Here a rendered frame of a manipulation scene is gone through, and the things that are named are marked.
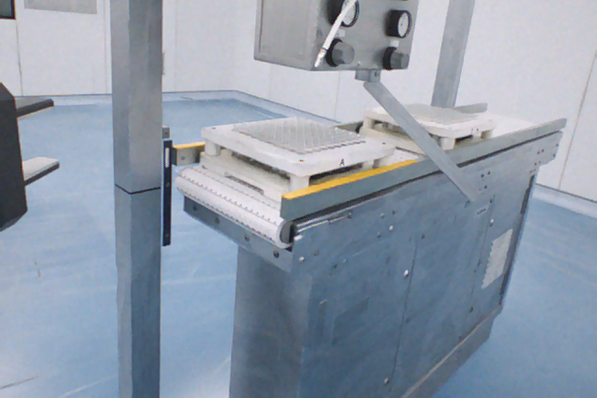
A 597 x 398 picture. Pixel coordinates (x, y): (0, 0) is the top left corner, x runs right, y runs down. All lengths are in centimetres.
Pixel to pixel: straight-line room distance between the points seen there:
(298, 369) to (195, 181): 40
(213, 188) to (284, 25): 31
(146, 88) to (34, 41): 482
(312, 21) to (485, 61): 364
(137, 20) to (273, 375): 69
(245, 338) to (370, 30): 67
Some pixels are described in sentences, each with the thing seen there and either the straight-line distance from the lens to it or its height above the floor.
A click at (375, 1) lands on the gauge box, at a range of 64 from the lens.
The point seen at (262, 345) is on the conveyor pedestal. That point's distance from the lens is 100.
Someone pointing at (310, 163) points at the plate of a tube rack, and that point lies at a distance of 68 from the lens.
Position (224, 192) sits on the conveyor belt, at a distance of 75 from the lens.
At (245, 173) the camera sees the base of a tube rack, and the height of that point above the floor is 88.
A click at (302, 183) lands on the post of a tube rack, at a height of 90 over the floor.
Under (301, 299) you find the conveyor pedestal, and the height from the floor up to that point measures 66.
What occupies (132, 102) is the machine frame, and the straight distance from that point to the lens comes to 79.
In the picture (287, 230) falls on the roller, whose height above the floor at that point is 84.
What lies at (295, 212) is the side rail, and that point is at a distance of 65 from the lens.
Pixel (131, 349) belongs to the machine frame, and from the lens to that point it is 99.
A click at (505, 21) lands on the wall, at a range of 411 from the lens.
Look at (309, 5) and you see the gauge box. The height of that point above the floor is 114.
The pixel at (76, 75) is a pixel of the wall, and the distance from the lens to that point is 573.
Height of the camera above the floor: 113
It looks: 17 degrees down
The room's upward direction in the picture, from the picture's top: 6 degrees clockwise
